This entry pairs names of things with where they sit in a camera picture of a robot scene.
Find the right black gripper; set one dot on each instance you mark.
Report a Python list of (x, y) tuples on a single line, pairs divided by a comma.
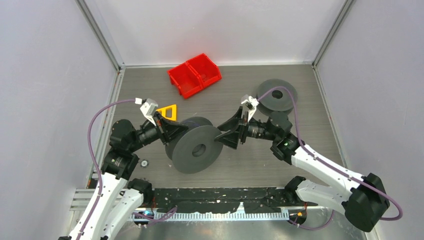
[(231, 138)]

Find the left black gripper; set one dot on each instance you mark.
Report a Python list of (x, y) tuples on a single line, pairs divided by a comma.
[(167, 130)]

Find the grey spool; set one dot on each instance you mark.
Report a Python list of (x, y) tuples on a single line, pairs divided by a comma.
[(272, 97), (196, 149)]

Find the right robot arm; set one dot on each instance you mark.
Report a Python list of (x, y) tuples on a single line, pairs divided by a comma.
[(358, 197)]

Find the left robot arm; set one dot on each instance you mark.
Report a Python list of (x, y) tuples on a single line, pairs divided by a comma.
[(116, 196)]

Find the yellow triangular plastic piece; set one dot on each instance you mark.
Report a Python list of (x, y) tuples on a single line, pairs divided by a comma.
[(169, 112)]

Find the small round connector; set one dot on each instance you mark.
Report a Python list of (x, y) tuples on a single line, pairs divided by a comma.
[(144, 163)]

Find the left red bin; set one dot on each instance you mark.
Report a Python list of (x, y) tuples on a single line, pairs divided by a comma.
[(185, 80)]

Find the red bin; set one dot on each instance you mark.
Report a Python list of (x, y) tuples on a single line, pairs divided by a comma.
[(185, 80), (206, 69)]

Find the right red bin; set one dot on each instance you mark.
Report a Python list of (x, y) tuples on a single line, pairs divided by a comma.
[(206, 69)]

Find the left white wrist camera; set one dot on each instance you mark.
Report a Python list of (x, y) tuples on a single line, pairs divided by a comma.
[(148, 108)]

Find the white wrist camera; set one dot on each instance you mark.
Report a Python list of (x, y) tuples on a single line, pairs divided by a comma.
[(251, 103), (148, 108)]

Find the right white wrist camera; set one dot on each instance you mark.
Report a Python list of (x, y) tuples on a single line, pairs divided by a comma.
[(251, 103)]

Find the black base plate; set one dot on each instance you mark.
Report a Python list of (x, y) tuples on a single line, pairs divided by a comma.
[(222, 200)]

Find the grey slotted cable duct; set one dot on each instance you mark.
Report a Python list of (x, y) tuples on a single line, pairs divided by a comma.
[(235, 216)]

